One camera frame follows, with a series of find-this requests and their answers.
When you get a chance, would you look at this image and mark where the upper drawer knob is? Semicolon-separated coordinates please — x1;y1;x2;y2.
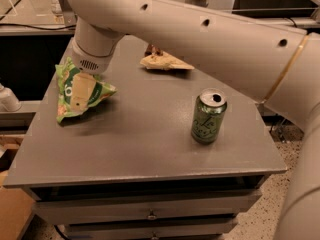
147;211;157;221

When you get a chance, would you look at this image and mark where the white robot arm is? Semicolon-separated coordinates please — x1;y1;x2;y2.
68;0;320;240

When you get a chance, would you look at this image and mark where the green rice chip bag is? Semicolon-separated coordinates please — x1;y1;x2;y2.
55;57;117;123

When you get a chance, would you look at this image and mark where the brown chip bag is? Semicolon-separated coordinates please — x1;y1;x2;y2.
140;44;194;71

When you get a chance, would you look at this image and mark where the white pipe fitting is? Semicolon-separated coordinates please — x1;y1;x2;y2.
0;83;21;112

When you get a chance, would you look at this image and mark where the black cable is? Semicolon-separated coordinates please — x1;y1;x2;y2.
0;22;77;31

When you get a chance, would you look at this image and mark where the grey drawer cabinet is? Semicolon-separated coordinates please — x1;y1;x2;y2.
5;36;286;240

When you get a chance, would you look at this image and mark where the cardboard box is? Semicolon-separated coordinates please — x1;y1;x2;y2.
0;144;33;240

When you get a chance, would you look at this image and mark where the grey metal bracket left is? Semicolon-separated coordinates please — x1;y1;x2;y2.
58;0;77;26

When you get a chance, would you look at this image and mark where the green soda can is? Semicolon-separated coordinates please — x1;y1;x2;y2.
191;88;227;144

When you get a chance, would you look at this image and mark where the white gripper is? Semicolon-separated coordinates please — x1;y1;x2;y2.
70;18;124;112

